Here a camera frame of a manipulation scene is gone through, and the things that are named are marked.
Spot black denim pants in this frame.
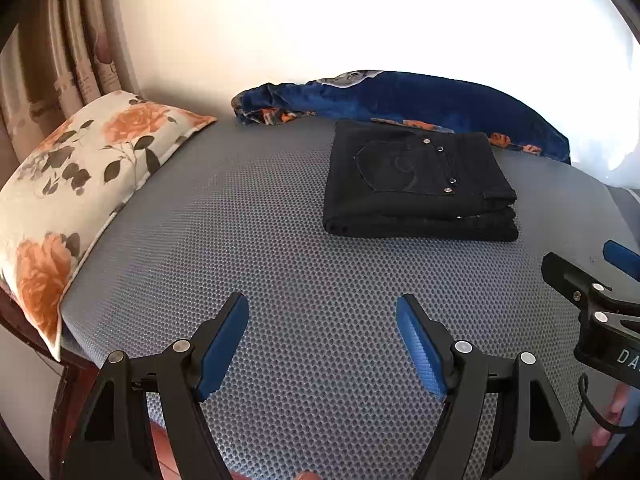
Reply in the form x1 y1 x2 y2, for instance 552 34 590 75
322 119 518 242

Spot person's right hand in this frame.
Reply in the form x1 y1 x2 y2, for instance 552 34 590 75
591 382 630 448

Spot person's left hand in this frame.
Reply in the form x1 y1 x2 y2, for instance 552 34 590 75
231 471 321 480

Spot grey mesh mattress pad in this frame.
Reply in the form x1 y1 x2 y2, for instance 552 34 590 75
62 118 639 479

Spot floral white orange pillow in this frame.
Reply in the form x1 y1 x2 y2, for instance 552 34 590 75
1 90 216 360

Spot blue floral fleece blanket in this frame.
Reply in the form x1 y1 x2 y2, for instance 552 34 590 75
231 70 570 164

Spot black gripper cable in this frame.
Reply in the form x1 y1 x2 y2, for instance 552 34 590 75
578 372 632 436

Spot red wooden bed frame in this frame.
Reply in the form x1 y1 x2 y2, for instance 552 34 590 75
1 292 98 479

